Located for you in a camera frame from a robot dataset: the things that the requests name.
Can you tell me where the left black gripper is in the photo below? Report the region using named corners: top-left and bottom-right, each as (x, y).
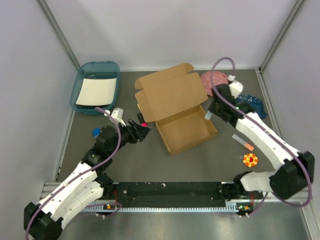
top-left (109, 118), bottom-right (152, 156)

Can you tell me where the brown cardboard box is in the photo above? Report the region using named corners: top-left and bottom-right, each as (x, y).
top-left (134, 63), bottom-right (218, 156)

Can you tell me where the light blue marker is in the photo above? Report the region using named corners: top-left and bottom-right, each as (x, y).
top-left (204, 111), bottom-right (213, 120)

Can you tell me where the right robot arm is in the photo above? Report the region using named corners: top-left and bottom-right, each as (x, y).
top-left (205, 81), bottom-right (315, 200)

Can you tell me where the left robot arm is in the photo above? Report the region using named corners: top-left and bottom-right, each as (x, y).
top-left (23, 120), bottom-right (151, 240)

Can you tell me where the pink black highlighter marker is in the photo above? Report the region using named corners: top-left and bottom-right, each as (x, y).
top-left (137, 113), bottom-right (148, 127)

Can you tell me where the pink polka dot plate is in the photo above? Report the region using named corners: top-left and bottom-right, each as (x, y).
top-left (200, 71), bottom-right (228, 97)

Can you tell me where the dark blue leaf dish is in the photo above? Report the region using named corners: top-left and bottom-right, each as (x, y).
top-left (235, 93), bottom-right (268, 120)

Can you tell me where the orange grey marker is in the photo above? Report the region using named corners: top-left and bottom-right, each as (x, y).
top-left (232, 134), bottom-right (254, 152)

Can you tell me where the small blue scraper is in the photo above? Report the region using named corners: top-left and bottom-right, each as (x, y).
top-left (92, 128), bottom-right (101, 138)

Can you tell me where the white paper sheet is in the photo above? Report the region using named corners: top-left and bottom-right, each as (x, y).
top-left (75, 78), bottom-right (117, 107)

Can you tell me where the small orange flower toy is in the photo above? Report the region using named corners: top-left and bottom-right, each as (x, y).
top-left (239, 153), bottom-right (259, 168)

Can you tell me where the teal plastic bin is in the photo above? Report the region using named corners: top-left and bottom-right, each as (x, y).
top-left (70, 61), bottom-right (121, 115)

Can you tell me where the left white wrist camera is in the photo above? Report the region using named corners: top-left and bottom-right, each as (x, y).
top-left (111, 107), bottom-right (126, 127)

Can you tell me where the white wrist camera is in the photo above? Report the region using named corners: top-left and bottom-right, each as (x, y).
top-left (228, 75), bottom-right (244, 99)
top-left (111, 107), bottom-right (126, 127)

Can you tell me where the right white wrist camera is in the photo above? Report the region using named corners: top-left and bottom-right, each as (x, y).
top-left (228, 75), bottom-right (244, 99)

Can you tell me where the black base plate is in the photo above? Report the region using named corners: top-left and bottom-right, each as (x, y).
top-left (84, 181), bottom-right (266, 201)

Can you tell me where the aluminium frame rail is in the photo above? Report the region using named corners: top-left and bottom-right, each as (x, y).
top-left (40, 182), bottom-right (309, 208)

